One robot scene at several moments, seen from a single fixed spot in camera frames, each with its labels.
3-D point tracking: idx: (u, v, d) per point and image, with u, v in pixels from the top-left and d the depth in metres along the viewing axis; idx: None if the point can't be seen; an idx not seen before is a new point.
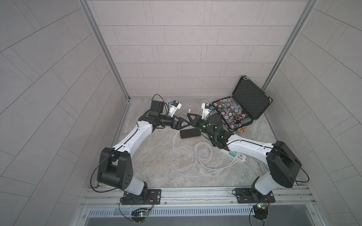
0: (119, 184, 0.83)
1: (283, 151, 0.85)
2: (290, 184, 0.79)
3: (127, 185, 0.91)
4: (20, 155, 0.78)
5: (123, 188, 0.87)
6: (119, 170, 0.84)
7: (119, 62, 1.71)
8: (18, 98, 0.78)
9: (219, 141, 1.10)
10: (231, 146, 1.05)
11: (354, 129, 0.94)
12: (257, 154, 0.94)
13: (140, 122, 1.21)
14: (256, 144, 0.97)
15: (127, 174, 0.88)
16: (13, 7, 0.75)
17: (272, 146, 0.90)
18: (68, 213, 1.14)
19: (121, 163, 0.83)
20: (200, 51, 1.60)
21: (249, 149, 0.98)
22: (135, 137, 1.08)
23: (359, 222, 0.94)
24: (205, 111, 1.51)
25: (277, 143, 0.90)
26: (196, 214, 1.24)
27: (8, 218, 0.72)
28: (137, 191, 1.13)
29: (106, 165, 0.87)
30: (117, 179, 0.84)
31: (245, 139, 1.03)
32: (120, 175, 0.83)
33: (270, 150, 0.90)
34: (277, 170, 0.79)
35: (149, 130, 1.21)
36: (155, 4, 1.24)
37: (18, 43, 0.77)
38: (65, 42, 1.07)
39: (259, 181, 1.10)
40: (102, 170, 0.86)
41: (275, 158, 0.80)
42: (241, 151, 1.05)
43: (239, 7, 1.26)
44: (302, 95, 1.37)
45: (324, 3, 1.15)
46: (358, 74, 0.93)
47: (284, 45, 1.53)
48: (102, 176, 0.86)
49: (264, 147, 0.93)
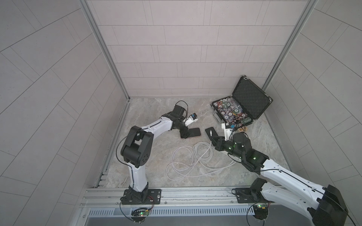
0: (137, 160, 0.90)
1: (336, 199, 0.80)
2: None
3: (143, 165, 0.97)
4: (20, 155, 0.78)
5: (139, 165, 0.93)
6: (141, 146, 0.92)
7: (119, 62, 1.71)
8: (19, 98, 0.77)
9: (250, 162, 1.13)
10: (267, 173, 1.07)
11: (355, 130, 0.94)
12: (303, 195, 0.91)
13: (165, 116, 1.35)
14: (303, 183, 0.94)
15: (147, 153, 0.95)
16: (13, 6, 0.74)
17: (323, 191, 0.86)
18: (68, 213, 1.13)
19: (145, 141, 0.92)
20: (200, 51, 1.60)
21: (292, 186, 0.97)
22: (158, 125, 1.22)
23: (359, 222, 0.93)
24: (226, 130, 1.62)
25: (329, 189, 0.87)
26: (196, 213, 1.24)
27: (8, 218, 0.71)
28: (141, 185, 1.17)
29: (131, 140, 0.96)
30: (136, 155, 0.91)
31: (289, 172, 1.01)
32: (142, 151, 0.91)
33: (321, 197, 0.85)
34: (327, 219, 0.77)
35: (169, 125, 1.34)
36: (154, 4, 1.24)
37: (18, 42, 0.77)
38: (65, 42, 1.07)
39: (274, 193, 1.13)
40: (128, 143, 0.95)
41: (327, 208, 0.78)
42: (279, 181, 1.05)
43: (239, 7, 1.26)
44: (302, 94, 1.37)
45: (324, 3, 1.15)
46: (358, 74, 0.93)
47: (283, 45, 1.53)
48: (126, 149, 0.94)
49: (313, 190, 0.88)
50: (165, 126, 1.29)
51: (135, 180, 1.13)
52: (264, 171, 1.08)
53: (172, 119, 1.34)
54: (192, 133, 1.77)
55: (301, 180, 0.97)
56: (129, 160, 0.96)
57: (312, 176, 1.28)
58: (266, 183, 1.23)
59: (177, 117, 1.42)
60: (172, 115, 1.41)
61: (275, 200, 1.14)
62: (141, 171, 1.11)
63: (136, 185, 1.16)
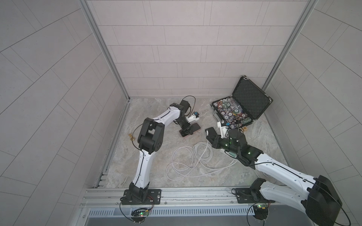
0: (153, 147, 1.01)
1: (327, 189, 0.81)
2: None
3: (157, 149, 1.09)
4: (20, 155, 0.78)
5: (155, 149, 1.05)
6: (154, 135, 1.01)
7: (119, 63, 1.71)
8: (19, 98, 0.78)
9: (245, 157, 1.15)
10: (261, 167, 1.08)
11: (355, 129, 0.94)
12: (295, 185, 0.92)
13: (173, 105, 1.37)
14: (294, 174, 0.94)
15: (160, 140, 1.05)
16: (13, 7, 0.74)
17: (314, 181, 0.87)
18: (68, 213, 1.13)
19: (158, 130, 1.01)
20: (200, 51, 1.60)
21: (284, 178, 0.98)
22: (167, 115, 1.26)
23: (359, 222, 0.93)
24: (221, 128, 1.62)
25: (320, 179, 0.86)
26: (196, 214, 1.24)
27: (8, 218, 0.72)
28: (144, 181, 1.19)
29: (146, 130, 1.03)
30: (152, 142, 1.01)
31: (280, 164, 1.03)
32: (156, 139, 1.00)
33: (312, 186, 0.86)
34: (318, 207, 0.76)
35: (179, 114, 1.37)
36: (155, 4, 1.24)
37: (18, 43, 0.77)
38: (65, 43, 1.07)
39: (272, 190, 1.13)
40: (143, 133, 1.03)
41: (317, 197, 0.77)
42: (273, 174, 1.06)
43: (239, 7, 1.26)
44: (302, 94, 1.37)
45: (324, 3, 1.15)
46: (358, 74, 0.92)
47: (283, 45, 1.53)
48: (142, 138, 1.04)
49: (304, 180, 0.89)
50: (174, 116, 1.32)
51: (142, 173, 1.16)
52: (258, 165, 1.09)
53: (180, 108, 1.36)
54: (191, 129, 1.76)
55: (293, 171, 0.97)
56: (144, 147, 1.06)
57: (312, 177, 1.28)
58: (264, 182, 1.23)
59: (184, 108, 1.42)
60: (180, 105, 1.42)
61: (275, 198, 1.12)
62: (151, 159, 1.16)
63: (141, 180, 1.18)
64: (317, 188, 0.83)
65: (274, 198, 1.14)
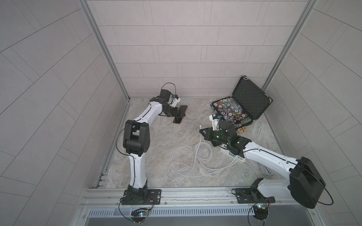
0: (141, 148, 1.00)
1: (308, 169, 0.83)
2: (312, 204, 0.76)
3: (147, 149, 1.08)
4: (20, 155, 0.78)
5: (144, 151, 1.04)
6: (140, 136, 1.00)
7: (119, 63, 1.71)
8: (19, 98, 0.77)
9: (234, 146, 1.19)
10: (249, 154, 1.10)
11: (355, 130, 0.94)
12: (279, 168, 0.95)
13: (153, 101, 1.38)
14: (278, 157, 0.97)
15: (147, 139, 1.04)
16: (13, 7, 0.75)
17: (297, 163, 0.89)
18: (68, 213, 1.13)
19: (142, 131, 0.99)
20: (200, 51, 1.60)
21: (269, 162, 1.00)
22: (150, 112, 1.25)
23: (359, 222, 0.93)
24: (213, 121, 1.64)
25: (302, 160, 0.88)
26: (196, 214, 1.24)
27: (8, 218, 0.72)
28: (142, 181, 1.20)
29: (129, 133, 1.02)
30: (139, 144, 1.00)
31: (266, 149, 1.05)
32: (142, 140, 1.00)
33: (293, 167, 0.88)
34: (300, 186, 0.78)
35: (160, 108, 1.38)
36: (154, 4, 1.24)
37: (18, 43, 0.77)
38: (65, 43, 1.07)
39: (267, 186, 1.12)
40: (127, 136, 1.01)
41: (298, 175, 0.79)
42: (259, 161, 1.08)
43: (239, 8, 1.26)
44: (302, 94, 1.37)
45: (324, 3, 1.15)
46: (358, 74, 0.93)
47: (283, 45, 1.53)
48: (127, 142, 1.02)
49: (286, 162, 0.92)
50: (156, 111, 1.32)
51: (137, 174, 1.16)
52: (246, 152, 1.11)
53: (160, 102, 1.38)
54: (182, 114, 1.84)
55: (277, 155, 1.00)
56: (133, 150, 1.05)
57: None
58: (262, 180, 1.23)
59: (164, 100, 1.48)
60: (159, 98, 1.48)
61: (272, 193, 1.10)
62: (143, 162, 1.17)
63: (138, 181, 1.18)
64: (299, 168, 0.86)
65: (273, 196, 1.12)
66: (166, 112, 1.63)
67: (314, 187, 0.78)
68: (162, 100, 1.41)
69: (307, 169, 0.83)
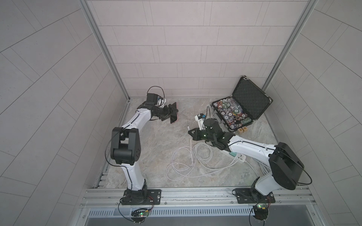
0: (132, 157, 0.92)
1: (286, 153, 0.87)
2: (293, 185, 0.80)
3: (138, 158, 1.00)
4: (20, 155, 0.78)
5: (135, 161, 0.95)
6: (130, 143, 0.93)
7: (119, 63, 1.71)
8: (18, 98, 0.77)
9: (220, 141, 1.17)
10: (233, 147, 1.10)
11: (354, 130, 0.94)
12: (260, 156, 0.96)
13: (141, 108, 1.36)
14: (259, 145, 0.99)
15: (137, 147, 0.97)
16: (13, 7, 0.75)
17: (275, 148, 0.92)
18: (68, 213, 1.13)
19: (131, 137, 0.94)
20: (200, 52, 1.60)
21: (251, 151, 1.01)
22: (138, 118, 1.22)
23: (359, 222, 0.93)
24: (199, 121, 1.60)
25: (279, 145, 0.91)
26: (196, 214, 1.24)
27: (7, 218, 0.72)
28: (139, 183, 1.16)
29: (118, 141, 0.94)
30: (129, 153, 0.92)
31: (247, 140, 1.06)
32: (133, 147, 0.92)
33: (272, 152, 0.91)
34: (279, 169, 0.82)
35: (149, 115, 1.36)
36: (155, 4, 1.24)
37: (19, 43, 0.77)
38: (65, 43, 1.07)
39: (259, 181, 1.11)
40: (116, 145, 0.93)
41: (277, 160, 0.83)
42: (242, 152, 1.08)
43: (239, 8, 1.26)
44: (302, 95, 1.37)
45: (324, 3, 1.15)
46: (358, 74, 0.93)
47: (283, 45, 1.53)
48: (115, 152, 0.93)
49: (266, 149, 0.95)
50: (145, 117, 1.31)
51: (133, 180, 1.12)
52: (230, 146, 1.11)
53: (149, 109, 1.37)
54: (174, 109, 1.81)
55: (258, 143, 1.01)
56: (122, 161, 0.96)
57: (312, 177, 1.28)
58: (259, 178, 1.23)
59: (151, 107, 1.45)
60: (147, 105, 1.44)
61: (268, 188, 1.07)
62: (137, 169, 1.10)
63: (135, 184, 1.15)
64: (277, 153, 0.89)
65: (269, 189, 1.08)
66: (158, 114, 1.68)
67: (294, 170, 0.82)
68: (150, 107, 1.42)
69: (284, 153, 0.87)
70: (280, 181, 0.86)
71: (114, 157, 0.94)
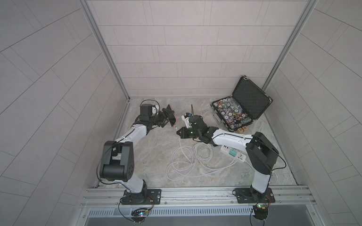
0: (124, 174, 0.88)
1: (262, 141, 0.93)
2: (268, 170, 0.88)
3: (131, 176, 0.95)
4: (20, 155, 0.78)
5: (127, 178, 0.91)
6: (122, 159, 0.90)
7: (119, 62, 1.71)
8: (19, 98, 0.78)
9: (205, 136, 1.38)
10: (217, 140, 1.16)
11: (355, 129, 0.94)
12: (239, 145, 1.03)
13: (136, 124, 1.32)
14: (238, 136, 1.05)
15: (130, 164, 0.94)
16: (13, 6, 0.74)
17: (252, 137, 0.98)
18: (68, 213, 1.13)
19: (125, 152, 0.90)
20: (200, 51, 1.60)
21: (232, 142, 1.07)
22: (134, 133, 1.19)
23: (359, 222, 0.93)
24: (185, 120, 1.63)
25: (257, 134, 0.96)
26: (196, 214, 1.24)
27: (7, 218, 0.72)
28: (138, 187, 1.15)
29: (109, 157, 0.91)
30: (121, 170, 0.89)
31: (228, 132, 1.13)
32: (125, 164, 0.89)
33: (250, 141, 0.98)
34: (255, 156, 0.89)
35: (145, 131, 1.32)
36: (155, 4, 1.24)
37: (18, 42, 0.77)
38: (65, 43, 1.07)
39: (255, 180, 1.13)
40: (106, 161, 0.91)
41: (253, 148, 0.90)
42: (226, 143, 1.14)
43: (239, 7, 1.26)
44: (302, 94, 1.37)
45: (324, 3, 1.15)
46: (358, 74, 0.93)
47: (284, 45, 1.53)
48: (105, 167, 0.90)
49: (244, 139, 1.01)
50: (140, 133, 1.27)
51: (131, 187, 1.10)
52: (214, 138, 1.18)
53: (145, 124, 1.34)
54: (170, 112, 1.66)
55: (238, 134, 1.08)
56: (114, 179, 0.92)
57: (313, 177, 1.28)
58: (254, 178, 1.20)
59: (149, 123, 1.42)
60: (143, 121, 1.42)
61: (263, 184, 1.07)
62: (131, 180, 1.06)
63: (135, 189, 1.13)
64: (254, 141, 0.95)
65: (265, 187, 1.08)
66: (156, 123, 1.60)
67: (268, 156, 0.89)
68: (147, 123, 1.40)
69: (261, 141, 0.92)
70: (257, 168, 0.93)
71: (105, 175, 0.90)
